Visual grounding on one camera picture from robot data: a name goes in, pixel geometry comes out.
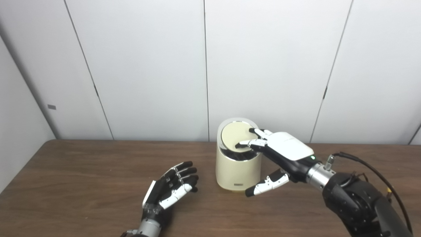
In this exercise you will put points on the white and black left hand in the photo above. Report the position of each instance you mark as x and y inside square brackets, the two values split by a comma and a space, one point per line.
[161, 191]

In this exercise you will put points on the round cream bin lid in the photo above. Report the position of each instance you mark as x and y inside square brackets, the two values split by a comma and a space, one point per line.
[235, 133]

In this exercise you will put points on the cream-colored bin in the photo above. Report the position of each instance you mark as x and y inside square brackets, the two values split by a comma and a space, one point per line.
[235, 174]

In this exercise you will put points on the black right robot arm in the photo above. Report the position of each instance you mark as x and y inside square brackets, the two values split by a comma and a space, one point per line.
[355, 200]

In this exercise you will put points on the small gray wall tag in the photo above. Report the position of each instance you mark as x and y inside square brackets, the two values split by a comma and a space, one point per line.
[51, 107]

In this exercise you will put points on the white and black right hand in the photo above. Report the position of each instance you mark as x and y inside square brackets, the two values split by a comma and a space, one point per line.
[289, 148]

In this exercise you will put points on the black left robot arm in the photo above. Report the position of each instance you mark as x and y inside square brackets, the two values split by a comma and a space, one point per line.
[148, 228]

